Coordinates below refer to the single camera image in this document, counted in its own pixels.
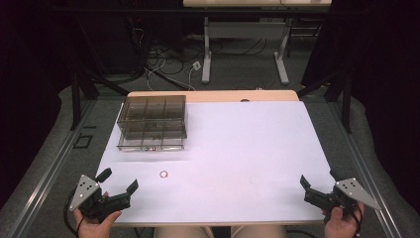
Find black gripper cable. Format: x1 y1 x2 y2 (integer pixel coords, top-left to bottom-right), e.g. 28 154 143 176
346 203 365 238
62 189 87 238

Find dark curtain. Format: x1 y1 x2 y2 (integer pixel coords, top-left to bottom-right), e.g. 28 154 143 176
0 0 80 209
301 0 420 214

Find white table mat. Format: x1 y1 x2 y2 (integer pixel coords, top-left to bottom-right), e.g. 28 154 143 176
95 100 337 224

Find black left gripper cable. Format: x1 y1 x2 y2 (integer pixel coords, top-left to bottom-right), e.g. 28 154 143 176
62 189 87 238

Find black metal stand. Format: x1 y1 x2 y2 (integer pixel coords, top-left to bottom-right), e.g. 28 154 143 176
296 19 354 134
67 16 132 132

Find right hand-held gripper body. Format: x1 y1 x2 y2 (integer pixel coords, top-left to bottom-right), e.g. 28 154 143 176
303 178 382 216

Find clear brown compartment box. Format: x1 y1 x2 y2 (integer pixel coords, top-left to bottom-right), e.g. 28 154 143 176
116 94 188 153

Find person's left hand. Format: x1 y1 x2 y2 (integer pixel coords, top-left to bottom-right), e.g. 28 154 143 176
72 191 123 238

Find light wooden table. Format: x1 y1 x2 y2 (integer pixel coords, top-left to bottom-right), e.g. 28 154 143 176
95 89 337 229

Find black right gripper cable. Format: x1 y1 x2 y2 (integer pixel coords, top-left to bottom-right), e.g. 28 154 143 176
346 203 365 238

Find black floor cables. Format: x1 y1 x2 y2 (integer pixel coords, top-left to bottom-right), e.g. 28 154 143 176
130 26 268 77

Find person's right hand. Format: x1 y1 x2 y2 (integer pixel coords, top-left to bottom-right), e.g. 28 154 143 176
321 201 366 238

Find aluminium floor rail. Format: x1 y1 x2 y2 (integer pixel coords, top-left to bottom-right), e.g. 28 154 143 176
328 100 404 238
6 98 97 238

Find person's right leg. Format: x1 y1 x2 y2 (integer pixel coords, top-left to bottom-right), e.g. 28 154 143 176
230 225 289 238

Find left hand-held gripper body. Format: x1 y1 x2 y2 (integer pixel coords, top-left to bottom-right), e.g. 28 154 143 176
68 175 132 221

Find white-legged desk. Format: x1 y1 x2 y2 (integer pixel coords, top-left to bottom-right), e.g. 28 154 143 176
182 0 333 85

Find person's leg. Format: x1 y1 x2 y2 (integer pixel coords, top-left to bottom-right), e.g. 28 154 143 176
154 225 214 238
230 225 289 238

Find person's left leg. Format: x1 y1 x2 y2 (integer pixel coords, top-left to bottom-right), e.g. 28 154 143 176
154 225 214 238

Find white floor cable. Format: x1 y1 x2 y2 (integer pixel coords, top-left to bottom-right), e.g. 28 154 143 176
144 49 199 92

